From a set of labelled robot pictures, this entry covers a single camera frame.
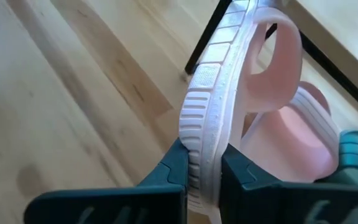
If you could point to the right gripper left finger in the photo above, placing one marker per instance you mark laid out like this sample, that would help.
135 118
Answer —
120 202

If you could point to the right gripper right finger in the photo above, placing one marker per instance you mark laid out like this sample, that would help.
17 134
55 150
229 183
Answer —
291 205

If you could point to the pink rubber slide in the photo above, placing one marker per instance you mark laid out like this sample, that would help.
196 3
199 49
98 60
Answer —
216 109
291 143

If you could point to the wooden shelf with black frame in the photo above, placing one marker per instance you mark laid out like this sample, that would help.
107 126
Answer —
346 25

